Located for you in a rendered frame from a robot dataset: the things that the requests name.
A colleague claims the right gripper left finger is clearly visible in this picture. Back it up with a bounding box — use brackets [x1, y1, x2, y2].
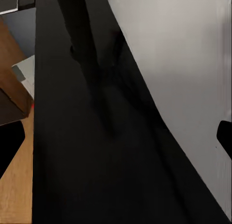
[0, 121, 25, 178]

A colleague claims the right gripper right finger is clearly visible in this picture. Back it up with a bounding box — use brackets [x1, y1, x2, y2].
[217, 121, 232, 160]

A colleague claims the notebook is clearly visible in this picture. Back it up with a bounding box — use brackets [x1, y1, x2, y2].
[0, 0, 19, 15]

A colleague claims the monitor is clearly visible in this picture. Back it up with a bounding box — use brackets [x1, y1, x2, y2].
[57, 0, 232, 224]

